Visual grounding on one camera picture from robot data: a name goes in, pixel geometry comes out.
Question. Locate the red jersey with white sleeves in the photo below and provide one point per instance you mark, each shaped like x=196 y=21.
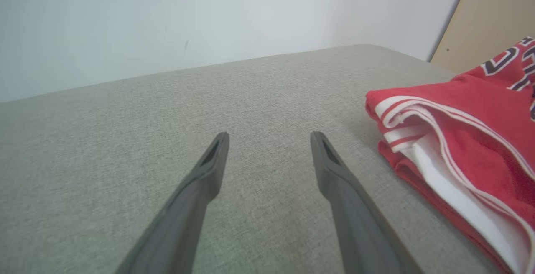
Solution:
x=472 y=140

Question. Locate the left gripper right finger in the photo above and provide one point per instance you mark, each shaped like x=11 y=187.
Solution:
x=355 y=215

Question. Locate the beige wooden board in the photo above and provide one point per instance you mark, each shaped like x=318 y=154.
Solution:
x=489 y=19

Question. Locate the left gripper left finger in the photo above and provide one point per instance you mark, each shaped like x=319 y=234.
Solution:
x=184 y=215

